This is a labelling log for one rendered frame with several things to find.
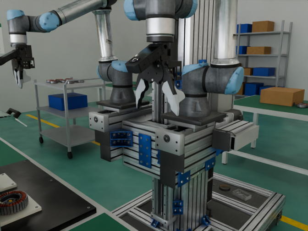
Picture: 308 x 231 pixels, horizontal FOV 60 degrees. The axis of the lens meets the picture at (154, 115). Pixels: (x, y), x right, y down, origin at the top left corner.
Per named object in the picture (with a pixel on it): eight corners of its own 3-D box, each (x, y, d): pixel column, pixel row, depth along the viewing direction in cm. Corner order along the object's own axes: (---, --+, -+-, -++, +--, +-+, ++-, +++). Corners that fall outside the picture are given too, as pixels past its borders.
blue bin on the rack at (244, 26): (239, 34, 694) (240, 25, 689) (255, 33, 664) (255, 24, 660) (231, 33, 666) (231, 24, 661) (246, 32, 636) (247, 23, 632)
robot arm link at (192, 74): (188, 90, 130) (189, 62, 127) (214, 92, 123) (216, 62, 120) (176, 93, 121) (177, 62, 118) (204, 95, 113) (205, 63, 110)
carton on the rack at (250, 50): (253, 54, 676) (254, 46, 672) (270, 54, 648) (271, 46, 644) (246, 54, 648) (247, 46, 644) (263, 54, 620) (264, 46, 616)
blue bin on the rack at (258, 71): (259, 74, 674) (260, 67, 669) (274, 75, 650) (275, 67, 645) (252, 75, 644) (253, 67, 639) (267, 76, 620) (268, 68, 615)
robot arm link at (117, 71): (119, 85, 146) (118, 60, 143) (107, 84, 156) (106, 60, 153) (137, 84, 154) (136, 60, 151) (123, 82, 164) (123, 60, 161)
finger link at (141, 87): (149, 106, 81) (162, 82, 76) (135, 109, 77) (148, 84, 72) (143, 99, 83) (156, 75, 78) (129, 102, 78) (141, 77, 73)
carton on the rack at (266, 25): (258, 33, 659) (259, 23, 653) (273, 32, 635) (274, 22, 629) (251, 32, 631) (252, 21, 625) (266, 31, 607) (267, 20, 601)
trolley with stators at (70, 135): (74, 134, 442) (70, 72, 419) (112, 149, 373) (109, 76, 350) (38, 142, 400) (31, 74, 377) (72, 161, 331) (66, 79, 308)
